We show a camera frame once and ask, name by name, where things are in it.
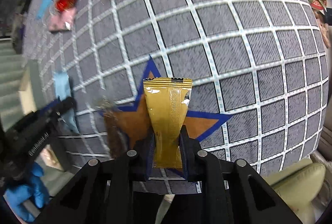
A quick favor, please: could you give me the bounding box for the blue gloved hand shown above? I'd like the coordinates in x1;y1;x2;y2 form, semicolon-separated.
5;162;50;223

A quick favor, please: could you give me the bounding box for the pink snack packet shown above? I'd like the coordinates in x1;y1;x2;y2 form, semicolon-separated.
48;7;77;33

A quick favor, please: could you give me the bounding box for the red snack packet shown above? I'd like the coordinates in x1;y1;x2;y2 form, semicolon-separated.
55;0;77;12

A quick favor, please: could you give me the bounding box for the gold snack packet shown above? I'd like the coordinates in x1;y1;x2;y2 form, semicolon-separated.
143;77;193;169

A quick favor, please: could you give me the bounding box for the grey checkered tablecloth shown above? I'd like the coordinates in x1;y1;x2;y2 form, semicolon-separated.
24;0;329;176

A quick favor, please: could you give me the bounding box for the brown snack packet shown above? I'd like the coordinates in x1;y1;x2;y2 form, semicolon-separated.
96;97;128;159

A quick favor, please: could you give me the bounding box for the light blue snack packet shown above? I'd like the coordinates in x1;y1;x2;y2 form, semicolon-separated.
54;71;79;134

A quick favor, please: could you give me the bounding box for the green sofa cushion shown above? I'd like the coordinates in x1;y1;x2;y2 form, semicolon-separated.
264;158;326;223

